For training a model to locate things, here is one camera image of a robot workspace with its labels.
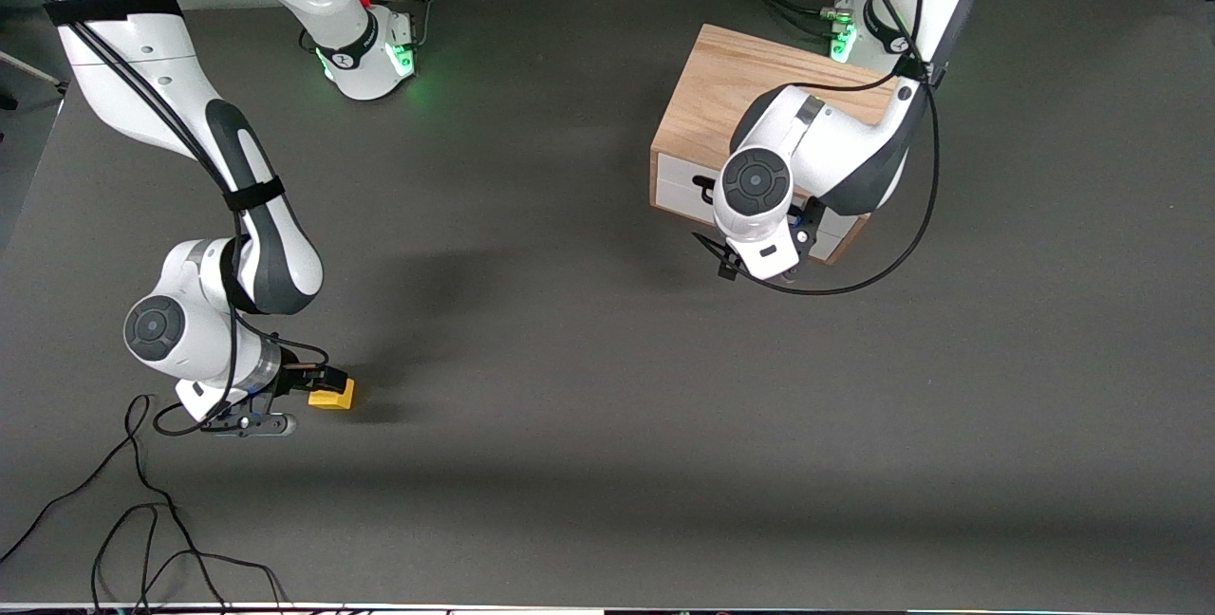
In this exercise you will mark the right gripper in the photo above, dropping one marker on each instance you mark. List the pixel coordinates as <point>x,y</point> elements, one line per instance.
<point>296,378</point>

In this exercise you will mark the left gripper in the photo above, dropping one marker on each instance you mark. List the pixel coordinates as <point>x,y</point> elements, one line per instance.
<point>808,233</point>

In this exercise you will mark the yellow cube block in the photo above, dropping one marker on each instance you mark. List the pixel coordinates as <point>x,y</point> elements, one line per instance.
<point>332,400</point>

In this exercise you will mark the white-front wooden drawer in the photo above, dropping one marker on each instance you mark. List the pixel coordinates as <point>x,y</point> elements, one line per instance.
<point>676,169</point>

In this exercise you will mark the grey arm base connector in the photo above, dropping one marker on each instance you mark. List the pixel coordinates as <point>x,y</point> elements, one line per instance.
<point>401,31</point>
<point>841,27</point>

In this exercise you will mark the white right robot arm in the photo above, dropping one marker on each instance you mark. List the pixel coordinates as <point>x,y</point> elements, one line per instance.
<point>142,65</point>

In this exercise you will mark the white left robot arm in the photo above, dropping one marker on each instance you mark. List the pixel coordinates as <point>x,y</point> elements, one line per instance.
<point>835,150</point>

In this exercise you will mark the wooden drawer cabinet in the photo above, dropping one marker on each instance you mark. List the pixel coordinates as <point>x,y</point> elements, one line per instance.
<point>721,74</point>

